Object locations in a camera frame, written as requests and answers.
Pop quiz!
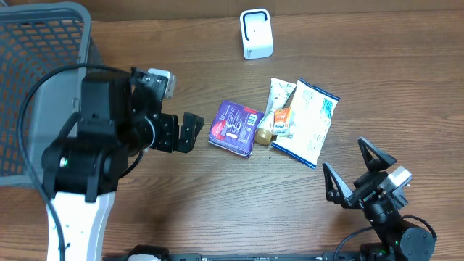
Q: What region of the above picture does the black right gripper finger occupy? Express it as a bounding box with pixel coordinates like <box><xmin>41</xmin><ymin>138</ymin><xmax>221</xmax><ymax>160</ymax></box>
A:
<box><xmin>323</xmin><ymin>163</ymin><xmax>353</xmax><ymax>209</ymax></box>
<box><xmin>357</xmin><ymin>137</ymin><xmax>397</xmax><ymax>172</ymax></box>

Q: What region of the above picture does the purple sanitary pad pack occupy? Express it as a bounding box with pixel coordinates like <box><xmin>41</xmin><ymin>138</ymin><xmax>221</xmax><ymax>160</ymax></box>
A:
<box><xmin>208</xmin><ymin>100</ymin><xmax>264</xmax><ymax>157</ymax></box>

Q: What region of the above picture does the white blue snack bag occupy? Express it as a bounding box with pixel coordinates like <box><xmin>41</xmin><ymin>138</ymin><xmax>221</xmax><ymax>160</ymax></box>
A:
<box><xmin>271</xmin><ymin>78</ymin><xmax>340</xmax><ymax>169</ymax></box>

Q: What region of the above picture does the small orange snack packet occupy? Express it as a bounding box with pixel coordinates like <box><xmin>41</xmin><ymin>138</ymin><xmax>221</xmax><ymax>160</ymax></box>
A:
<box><xmin>273</xmin><ymin>108</ymin><xmax>292</xmax><ymax>136</ymax></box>

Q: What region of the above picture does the white cream tube gold cap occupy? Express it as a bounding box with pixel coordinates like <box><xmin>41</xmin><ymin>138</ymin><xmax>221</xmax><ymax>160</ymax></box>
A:
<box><xmin>254</xmin><ymin>78</ymin><xmax>297</xmax><ymax>146</ymax></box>

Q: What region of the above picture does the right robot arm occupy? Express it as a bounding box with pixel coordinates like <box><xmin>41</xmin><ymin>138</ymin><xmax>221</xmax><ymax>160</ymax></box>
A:
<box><xmin>323</xmin><ymin>137</ymin><xmax>438</xmax><ymax>260</ymax></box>

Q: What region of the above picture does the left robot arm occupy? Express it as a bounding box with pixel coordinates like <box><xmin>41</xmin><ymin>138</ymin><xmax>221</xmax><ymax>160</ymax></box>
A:
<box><xmin>41</xmin><ymin>65</ymin><xmax>204</xmax><ymax>260</ymax></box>

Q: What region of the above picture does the white barcode scanner stand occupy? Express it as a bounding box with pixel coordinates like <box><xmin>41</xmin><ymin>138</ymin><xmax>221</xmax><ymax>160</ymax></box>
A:
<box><xmin>239</xmin><ymin>8</ymin><xmax>273</xmax><ymax>60</ymax></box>

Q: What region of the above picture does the grey plastic shopping basket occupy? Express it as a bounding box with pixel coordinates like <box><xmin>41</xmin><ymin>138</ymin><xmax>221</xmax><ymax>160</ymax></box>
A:
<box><xmin>1</xmin><ymin>1</ymin><xmax>103</xmax><ymax>187</ymax></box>

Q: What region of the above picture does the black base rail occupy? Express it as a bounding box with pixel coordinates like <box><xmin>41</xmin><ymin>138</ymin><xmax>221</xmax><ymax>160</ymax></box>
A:
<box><xmin>102</xmin><ymin>244</ymin><xmax>427</xmax><ymax>261</ymax></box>

